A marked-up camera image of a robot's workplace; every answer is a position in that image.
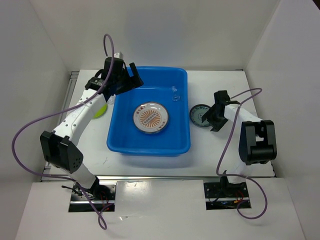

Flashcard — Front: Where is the small blue patterned plate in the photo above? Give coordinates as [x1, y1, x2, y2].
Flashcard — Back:
[189, 104, 210, 128]

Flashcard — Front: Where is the orange sunburst pattern plate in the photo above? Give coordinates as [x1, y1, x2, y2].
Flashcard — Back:
[132, 101, 170, 134]

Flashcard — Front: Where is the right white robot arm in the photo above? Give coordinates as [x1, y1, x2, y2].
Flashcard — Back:
[201, 88, 277, 197]

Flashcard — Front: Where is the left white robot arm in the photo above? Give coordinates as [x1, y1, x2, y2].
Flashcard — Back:
[40, 57, 144, 200]

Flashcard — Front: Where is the blue plastic bin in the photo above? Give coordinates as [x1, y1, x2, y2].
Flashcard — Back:
[106, 66, 191, 156]

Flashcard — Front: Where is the green plastic plate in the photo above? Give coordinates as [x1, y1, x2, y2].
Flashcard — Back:
[93, 103, 108, 119]

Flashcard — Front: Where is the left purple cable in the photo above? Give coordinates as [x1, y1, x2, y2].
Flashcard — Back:
[11, 33, 116, 230]

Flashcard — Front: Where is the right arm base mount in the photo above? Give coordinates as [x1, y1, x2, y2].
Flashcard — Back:
[203, 180, 251, 211]

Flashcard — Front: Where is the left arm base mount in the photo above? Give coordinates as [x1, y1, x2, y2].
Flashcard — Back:
[62, 181, 117, 213]

